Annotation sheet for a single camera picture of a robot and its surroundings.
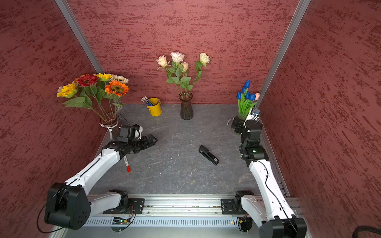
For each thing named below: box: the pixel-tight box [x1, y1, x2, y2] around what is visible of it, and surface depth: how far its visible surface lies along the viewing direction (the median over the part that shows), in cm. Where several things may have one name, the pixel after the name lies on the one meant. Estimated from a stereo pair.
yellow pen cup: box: [146, 97, 163, 117], surface depth 112 cm
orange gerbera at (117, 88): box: [104, 80, 129, 117], surface depth 72 cm
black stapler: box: [198, 145, 220, 166], surface depth 91 cm
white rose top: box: [170, 51, 186, 96], surface depth 86 cm
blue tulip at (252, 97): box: [248, 93, 257, 117], surface depth 89 cm
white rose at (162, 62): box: [156, 54, 181, 96], surface depth 87 cm
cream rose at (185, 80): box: [179, 61, 193, 96], surface depth 94 cm
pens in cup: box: [140, 96, 155, 107], surface depth 105 cm
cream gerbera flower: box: [110, 74, 129, 84], surface depth 80 cm
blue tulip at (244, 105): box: [241, 86, 248, 117], surface depth 91 cm
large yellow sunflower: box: [93, 72, 114, 90], surface depth 77 cm
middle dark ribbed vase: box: [178, 91, 194, 120], surface depth 105 cm
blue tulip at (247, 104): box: [244, 91, 251, 119], surface depth 91 cm
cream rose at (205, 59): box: [187, 52, 211, 96], surface depth 92 cm
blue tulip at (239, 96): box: [236, 91, 244, 119], surface depth 91 cm
